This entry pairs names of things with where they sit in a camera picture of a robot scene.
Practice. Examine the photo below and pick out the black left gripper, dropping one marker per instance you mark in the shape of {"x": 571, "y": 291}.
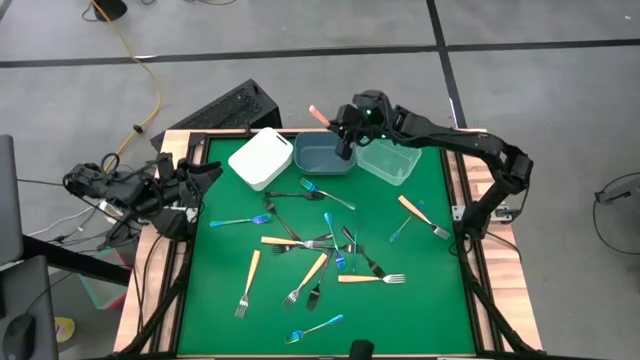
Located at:
{"x": 180, "y": 180}

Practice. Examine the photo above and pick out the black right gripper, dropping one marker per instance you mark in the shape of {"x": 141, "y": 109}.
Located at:
{"x": 352, "y": 122}

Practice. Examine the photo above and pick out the black metal fork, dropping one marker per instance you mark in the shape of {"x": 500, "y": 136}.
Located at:
{"x": 354, "y": 248}
{"x": 372, "y": 265}
{"x": 280, "y": 218}
{"x": 282, "y": 248}
{"x": 295, "y": 195}
{"x": 316, "y": 292}

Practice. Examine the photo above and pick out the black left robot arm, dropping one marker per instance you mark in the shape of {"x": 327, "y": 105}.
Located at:
{"x": 125, "y": 192}

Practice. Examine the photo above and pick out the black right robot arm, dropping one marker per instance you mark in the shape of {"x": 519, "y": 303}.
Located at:
{"x": 450, "y": 137}

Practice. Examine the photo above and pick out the blue plastic bin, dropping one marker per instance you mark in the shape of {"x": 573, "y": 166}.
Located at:
{"x": 315, "y": 157}

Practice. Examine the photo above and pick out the clear plastic bin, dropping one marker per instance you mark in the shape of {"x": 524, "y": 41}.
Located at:
{"x": 390, "y": 162}

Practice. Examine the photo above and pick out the white plastic bin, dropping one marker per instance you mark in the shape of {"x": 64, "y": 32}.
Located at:
{"x": 260, "y": 160}

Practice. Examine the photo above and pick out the green table mat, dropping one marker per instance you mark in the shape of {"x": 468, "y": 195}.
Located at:
{"x": 225, "y": 310}

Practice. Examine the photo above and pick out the black desk beam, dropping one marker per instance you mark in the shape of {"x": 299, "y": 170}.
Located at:
{"x": 75, "y": 257}

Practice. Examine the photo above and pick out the teal and pink crate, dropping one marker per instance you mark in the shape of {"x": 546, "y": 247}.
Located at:
{"x": 100, "y": 295}

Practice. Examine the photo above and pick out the grey control box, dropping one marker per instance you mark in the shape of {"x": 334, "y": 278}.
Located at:
{"x": 502, "y": 214}

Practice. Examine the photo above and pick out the black round stand base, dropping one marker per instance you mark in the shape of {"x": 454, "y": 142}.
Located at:
{"x": 111, "y": 7}

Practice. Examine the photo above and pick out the grey monitor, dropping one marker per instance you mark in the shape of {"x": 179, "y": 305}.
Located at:
{"x": 9, "y": 200}

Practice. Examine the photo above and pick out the black handheld device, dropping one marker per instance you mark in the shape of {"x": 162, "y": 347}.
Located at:
{"x": 361, "y": 350}

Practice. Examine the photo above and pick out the yellow round object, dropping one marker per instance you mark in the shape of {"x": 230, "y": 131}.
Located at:
{"x": 65, "y": 329}

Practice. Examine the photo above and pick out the dark grey side desk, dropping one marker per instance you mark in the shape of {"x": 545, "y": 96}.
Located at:
{"x": 25, "y": 300}

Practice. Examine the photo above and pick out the black computer mouse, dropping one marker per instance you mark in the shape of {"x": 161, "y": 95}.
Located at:
{"x": 19, "y": 336}

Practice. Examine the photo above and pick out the grey stand foot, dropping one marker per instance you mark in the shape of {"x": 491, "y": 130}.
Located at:
{"x": 620, "y": 192}

